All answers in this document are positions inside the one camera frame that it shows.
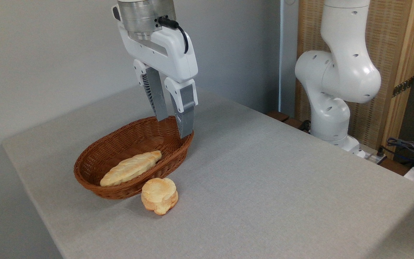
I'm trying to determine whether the grey tablecloth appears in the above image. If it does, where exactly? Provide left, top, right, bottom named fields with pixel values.
left=2, top=85, right=414, bottom=259

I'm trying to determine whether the round flower-shaped bread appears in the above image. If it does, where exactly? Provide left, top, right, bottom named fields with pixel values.
left=141, top=178, right=179, bottom=215

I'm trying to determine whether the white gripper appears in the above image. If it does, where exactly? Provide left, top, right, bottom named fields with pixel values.
left=117, top=22, right=199, bottom=139

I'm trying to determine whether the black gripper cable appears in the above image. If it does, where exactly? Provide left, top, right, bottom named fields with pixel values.
left=158, top=16, right=189, bottom=54

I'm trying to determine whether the brown wicker oval basket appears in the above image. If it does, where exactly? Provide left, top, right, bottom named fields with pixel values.
left=73, top=115, right=194, bottom=200

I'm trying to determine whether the long braided bread loaf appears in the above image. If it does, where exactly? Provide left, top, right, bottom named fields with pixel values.
left=100, top=150, right=162, bottom=187

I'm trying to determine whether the dark cable bundle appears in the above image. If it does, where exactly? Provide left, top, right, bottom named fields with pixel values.
left=387, top=137, right=414, bottom=170

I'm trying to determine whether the wooden woven screen panel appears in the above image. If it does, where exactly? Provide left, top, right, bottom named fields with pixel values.
left=295, top=0, right=414, bottom=159

